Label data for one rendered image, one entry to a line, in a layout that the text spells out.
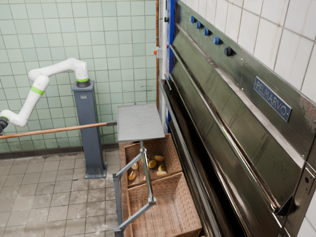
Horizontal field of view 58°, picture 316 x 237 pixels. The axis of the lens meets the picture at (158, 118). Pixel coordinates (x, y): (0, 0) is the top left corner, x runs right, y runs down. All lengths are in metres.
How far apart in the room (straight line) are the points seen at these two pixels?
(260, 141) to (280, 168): 0.15
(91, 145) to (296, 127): 2.71
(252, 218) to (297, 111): 0.53
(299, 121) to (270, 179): 0.25
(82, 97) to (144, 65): 0.90
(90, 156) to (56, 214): 0.72
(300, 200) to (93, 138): 2.65
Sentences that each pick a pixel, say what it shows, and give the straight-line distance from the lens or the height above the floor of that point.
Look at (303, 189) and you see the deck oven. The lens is 0.95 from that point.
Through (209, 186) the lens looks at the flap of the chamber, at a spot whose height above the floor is 1.41.
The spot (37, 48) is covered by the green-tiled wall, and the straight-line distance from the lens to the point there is 3.51.
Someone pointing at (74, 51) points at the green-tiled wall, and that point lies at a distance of 3.45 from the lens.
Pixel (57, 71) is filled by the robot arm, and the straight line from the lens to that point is 3.05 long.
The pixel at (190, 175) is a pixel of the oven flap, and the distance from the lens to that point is 2.22.
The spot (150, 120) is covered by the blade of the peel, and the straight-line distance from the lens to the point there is 2.41.
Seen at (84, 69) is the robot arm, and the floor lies 1.38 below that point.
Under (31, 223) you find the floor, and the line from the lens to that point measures 3.39.
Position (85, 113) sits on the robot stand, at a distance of 3.15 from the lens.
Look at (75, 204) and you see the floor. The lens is 3.42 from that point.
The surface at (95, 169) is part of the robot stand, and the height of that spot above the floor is 0.12.
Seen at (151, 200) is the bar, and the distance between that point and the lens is 1.74.
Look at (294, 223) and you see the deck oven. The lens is 1.04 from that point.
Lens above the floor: 2.46
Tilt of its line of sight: 32 degrees down
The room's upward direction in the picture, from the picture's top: straight up
